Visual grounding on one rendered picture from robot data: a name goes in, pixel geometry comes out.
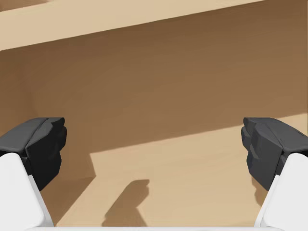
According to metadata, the pale wooden shelf unit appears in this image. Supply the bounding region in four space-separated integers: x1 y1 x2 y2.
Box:
0 0 308 229

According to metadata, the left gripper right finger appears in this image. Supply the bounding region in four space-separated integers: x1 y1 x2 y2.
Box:
241 117 308 228

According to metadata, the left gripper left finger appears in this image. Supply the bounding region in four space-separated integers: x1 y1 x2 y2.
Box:
0 117 68 228

